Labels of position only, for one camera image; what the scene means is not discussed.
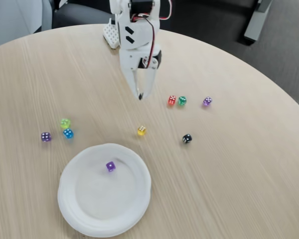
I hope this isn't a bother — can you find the red black servo cable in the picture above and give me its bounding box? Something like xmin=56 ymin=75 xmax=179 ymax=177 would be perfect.
xmin=156 ymin=0 xmax=173 ymax=21
xmin=132 ymin=14 xmax=155 ymax=68

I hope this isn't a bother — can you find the blue translucent die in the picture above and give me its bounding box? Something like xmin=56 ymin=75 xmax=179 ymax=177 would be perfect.
xmin=62 ymin=128 xmax=74 ymax=140

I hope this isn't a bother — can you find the grey desk leg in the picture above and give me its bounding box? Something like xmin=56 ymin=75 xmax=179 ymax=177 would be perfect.
xmin=244 ymin=0 xmax=273 ymax=42

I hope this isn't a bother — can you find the dark grey chair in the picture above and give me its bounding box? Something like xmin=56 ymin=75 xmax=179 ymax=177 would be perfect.
xmin=51 ymin=1 xmax=112 ymax=29

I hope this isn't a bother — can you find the white paper plate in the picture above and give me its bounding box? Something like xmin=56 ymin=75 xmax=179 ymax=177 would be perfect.
xmin=57 ymin=142 xmax=152 ymax=238

